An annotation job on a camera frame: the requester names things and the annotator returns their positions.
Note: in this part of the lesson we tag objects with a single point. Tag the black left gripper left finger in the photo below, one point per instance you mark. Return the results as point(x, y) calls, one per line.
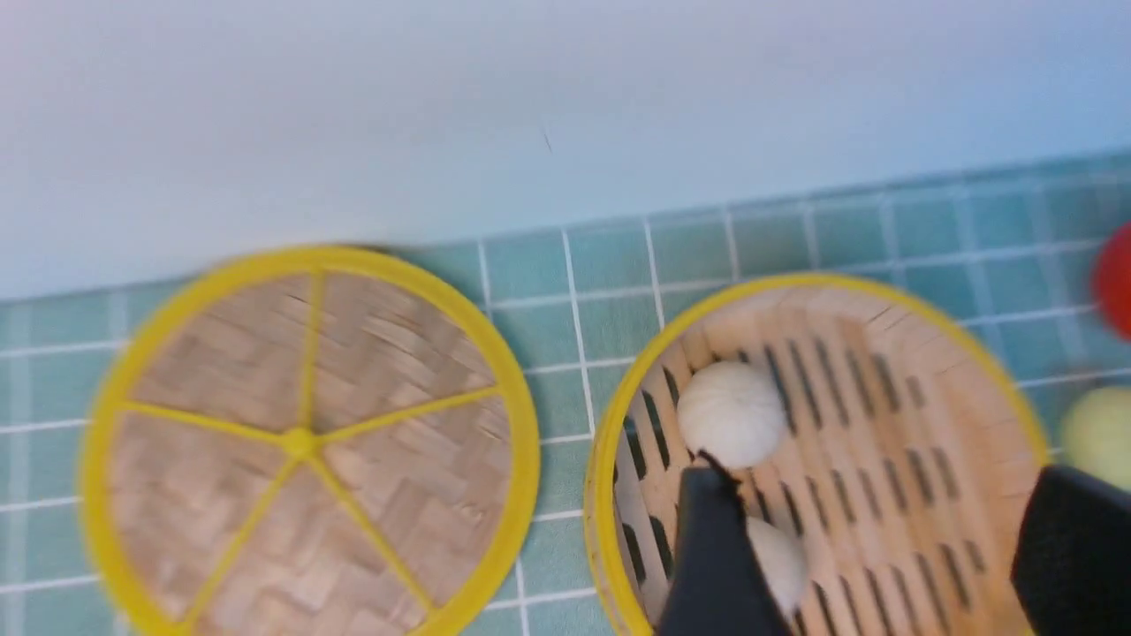
point(717, 586)

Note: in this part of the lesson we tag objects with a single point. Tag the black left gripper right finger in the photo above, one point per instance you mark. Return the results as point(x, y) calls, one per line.
point(1071, 570)

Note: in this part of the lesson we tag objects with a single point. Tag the white bun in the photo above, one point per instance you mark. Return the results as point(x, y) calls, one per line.
point(732, 411)
point(783, 562)

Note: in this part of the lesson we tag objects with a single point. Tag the yellow-green bun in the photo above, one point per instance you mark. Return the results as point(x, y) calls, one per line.
point(1095, 435)

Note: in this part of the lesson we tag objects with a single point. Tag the bamboo steamer tray yellow rim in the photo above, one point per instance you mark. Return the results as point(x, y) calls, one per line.
point(908, 460)

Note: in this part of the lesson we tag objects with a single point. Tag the bamboo steamer lid yellow rim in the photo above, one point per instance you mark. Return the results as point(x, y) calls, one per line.
point(312, 441)

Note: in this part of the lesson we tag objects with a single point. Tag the red pomegranate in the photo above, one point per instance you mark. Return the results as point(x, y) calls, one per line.
point(1110, 281)

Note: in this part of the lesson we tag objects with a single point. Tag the green checked tablecloth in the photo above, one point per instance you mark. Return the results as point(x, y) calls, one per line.
point(1006, 252)

